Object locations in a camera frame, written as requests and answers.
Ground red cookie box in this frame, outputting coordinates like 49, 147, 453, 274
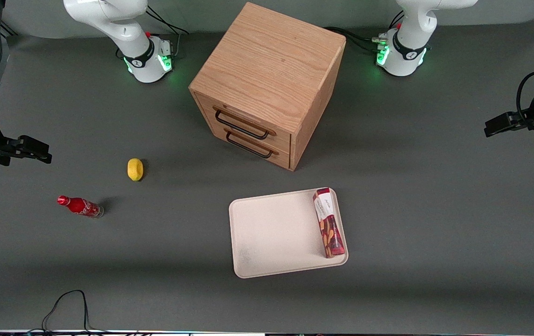
313, 187, 346, 259

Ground cream plastic tray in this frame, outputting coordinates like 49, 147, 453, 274
228, 187, 349, 279

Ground red cola bottle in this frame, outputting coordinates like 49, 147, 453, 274
57, 195, 105, 218

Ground yellow lemon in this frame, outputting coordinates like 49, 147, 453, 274
127, 158, 144, 182

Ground wooden drawer front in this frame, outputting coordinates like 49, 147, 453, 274
195, 91, 292, 150
209, 124, 291, 169

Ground wooden drawer cabinet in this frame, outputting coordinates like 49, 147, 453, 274
189, 2, 347, 172

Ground thin black table cable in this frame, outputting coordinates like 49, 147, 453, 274
27, 289, 109, 335

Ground black left base cables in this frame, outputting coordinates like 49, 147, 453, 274
325, 9, 404, 53

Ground black base cables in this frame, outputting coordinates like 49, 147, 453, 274
325, 9, 404, 53
146, 5, 189, 59

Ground black right base cables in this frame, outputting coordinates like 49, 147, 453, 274
146, 5, 189, 59

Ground black metal drawer handle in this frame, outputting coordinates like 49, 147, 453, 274
214, 108, 271, 140
225, 130, 274, 159

